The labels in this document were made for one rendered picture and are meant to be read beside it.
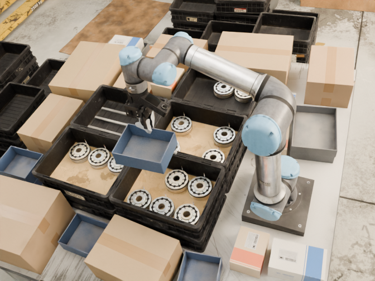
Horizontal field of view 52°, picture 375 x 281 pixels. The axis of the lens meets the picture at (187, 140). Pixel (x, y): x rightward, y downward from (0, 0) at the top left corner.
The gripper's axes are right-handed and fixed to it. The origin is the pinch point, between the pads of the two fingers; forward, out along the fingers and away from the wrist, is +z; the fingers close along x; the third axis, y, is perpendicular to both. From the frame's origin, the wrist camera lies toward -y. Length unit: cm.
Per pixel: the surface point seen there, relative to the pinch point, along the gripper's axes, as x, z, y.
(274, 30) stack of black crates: -167, 49, -12
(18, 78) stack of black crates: -74, 58, 158
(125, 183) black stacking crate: 10.6, 24.7, 11.4
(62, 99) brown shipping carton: -29, 24, 72
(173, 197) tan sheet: 7.0, 30.3, -8.7
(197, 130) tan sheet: -31.0, 26.8, -5.3
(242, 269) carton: 24, 41, -44
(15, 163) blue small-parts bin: 9, 36, 78
